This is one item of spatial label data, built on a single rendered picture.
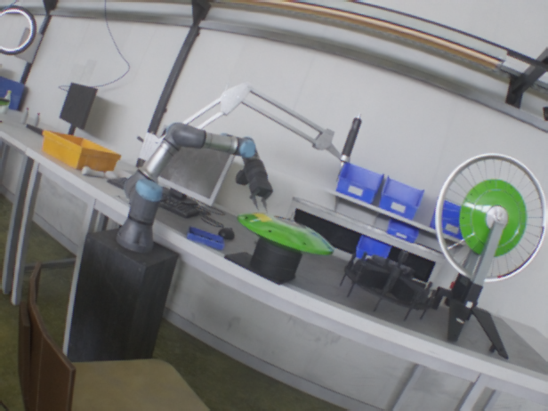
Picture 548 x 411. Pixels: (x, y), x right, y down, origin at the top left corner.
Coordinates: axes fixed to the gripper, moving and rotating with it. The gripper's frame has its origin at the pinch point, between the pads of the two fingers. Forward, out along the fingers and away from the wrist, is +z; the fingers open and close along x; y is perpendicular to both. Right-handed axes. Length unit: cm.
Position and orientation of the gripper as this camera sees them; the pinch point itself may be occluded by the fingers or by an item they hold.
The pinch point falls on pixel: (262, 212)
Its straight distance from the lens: 123.2
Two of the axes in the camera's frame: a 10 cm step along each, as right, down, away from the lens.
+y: 6.3, -6.1, -4.8
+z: 3.0, 7.6, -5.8
